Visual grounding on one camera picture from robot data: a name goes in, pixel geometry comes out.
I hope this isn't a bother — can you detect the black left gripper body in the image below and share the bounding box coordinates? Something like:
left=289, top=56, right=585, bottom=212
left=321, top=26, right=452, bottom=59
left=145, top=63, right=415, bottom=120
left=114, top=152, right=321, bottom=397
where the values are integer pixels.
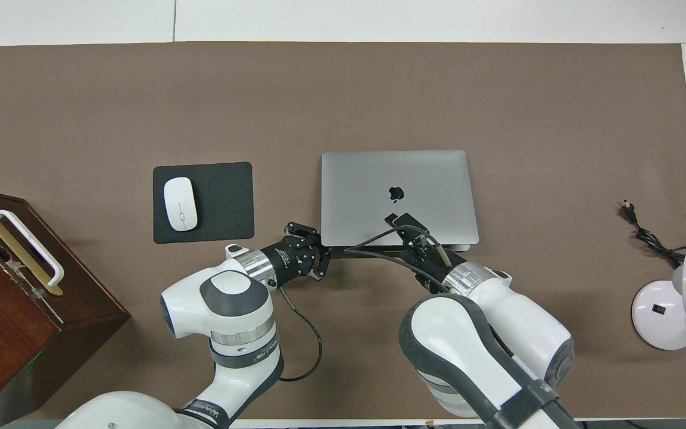
left=260, top=235, right=311, bottom=285

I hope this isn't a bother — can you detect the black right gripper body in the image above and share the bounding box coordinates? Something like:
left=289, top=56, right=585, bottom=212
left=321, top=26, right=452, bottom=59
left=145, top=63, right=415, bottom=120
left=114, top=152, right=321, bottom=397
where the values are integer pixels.
left=404, top=234, right=458, bottom=284

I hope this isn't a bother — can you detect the grey Apple laptop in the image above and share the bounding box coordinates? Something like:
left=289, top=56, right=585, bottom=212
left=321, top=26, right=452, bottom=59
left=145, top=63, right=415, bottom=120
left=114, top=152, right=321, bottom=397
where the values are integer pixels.
left=320, top=150, right=480, bottom=255

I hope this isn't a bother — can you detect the black mouse pad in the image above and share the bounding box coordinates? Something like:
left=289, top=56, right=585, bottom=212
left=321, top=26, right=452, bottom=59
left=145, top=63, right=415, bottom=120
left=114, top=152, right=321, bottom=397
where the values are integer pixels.
left=152, top=161, right=255, bottom=244

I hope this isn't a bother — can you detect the white computer mouse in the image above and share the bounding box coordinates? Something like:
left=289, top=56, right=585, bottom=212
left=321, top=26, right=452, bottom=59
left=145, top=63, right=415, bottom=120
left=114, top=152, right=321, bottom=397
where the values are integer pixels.
left=163, top=176, right=198, bottom=232

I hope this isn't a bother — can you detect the brown table mat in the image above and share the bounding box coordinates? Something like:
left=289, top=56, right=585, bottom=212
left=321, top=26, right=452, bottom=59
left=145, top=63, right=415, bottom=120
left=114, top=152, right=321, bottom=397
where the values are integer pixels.
left=0, top=42, right=686, bottom=421

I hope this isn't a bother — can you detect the white desk lamp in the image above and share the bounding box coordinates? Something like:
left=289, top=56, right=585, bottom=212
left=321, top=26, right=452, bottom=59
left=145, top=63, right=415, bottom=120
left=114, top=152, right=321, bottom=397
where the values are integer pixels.
left=631, top=246, right=686, bottom=351

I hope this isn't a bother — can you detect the dark brown wooden box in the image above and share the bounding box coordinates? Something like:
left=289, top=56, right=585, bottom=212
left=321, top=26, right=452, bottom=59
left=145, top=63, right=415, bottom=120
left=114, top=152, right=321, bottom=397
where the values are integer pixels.
left=0, top=186, right=132, bottom=427

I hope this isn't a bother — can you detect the black right gripper camera box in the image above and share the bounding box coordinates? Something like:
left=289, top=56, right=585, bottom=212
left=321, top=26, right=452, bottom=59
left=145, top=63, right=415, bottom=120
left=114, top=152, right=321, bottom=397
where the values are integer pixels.
left=384, top=212, right=428, bottom=240

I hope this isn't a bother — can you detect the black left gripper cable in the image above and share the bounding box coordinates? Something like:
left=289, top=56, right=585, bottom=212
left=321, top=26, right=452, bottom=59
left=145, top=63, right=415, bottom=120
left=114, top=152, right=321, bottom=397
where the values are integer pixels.
left=276, top=286, right=325, bottom=383

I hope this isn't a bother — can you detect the black lamp power cable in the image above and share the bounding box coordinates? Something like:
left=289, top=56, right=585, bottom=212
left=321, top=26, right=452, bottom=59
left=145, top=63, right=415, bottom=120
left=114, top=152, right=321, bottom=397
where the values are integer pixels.
left=619, top=201, right=686, bottom=268

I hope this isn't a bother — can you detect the white box handle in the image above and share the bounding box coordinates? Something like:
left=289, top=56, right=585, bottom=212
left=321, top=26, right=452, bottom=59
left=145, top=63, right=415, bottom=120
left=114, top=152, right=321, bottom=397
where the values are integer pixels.
left=0, top=210, right=65, bottom=287

